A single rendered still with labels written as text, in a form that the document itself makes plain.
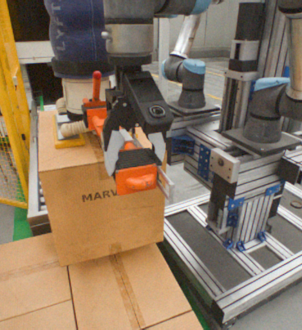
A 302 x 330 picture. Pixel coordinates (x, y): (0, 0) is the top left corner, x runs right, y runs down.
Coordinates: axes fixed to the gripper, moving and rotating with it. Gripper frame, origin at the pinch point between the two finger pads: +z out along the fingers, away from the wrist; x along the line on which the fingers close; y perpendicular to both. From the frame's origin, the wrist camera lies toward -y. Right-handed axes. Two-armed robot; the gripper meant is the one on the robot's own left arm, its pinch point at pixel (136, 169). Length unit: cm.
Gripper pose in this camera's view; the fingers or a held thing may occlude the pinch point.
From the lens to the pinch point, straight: 50.1
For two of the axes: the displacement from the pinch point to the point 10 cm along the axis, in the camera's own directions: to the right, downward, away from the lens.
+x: -9.4, 1.6, -3.1
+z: 0.0, 8.8, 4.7
